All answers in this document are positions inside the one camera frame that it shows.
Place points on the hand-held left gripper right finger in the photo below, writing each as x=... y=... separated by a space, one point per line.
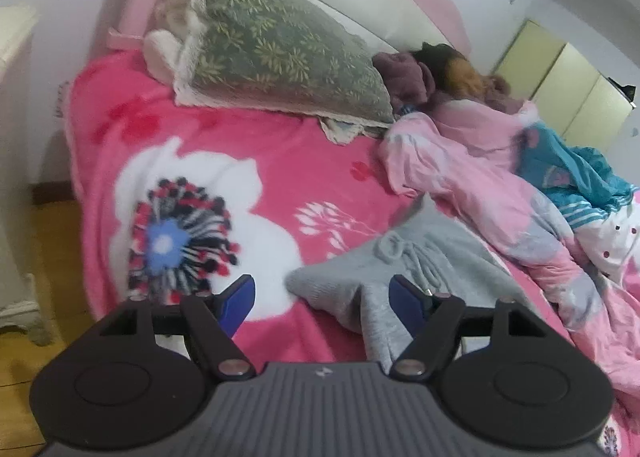
x=405 y=299

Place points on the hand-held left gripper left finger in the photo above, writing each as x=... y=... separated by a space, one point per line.
x=237 y=304

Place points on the pink patterned quilt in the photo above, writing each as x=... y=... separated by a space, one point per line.
x=475 y=187

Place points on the white lace-edged pillow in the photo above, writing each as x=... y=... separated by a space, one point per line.
x=345 y=129

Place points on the pink floral blanket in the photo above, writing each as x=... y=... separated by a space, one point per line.
x=150 y=137

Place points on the teal patterned cloth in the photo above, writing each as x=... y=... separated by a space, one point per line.
x=575 y=167

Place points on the purple fuzzy cloth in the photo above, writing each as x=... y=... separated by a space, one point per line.
x=400 y=74

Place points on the brown and black plush toy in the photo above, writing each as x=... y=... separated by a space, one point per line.
x=465 y=77

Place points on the green floral pillow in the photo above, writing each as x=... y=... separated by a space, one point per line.
x=260 y=47

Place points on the pale yellow wardrobe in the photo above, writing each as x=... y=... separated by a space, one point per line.
x=565 y=82

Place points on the white nightstand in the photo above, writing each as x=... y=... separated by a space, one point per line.
x=15 y=137

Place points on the cream plush toy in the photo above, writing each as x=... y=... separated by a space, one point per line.
x=165 y=17

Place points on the small black object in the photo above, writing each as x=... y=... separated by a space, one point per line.
x=627 y=89

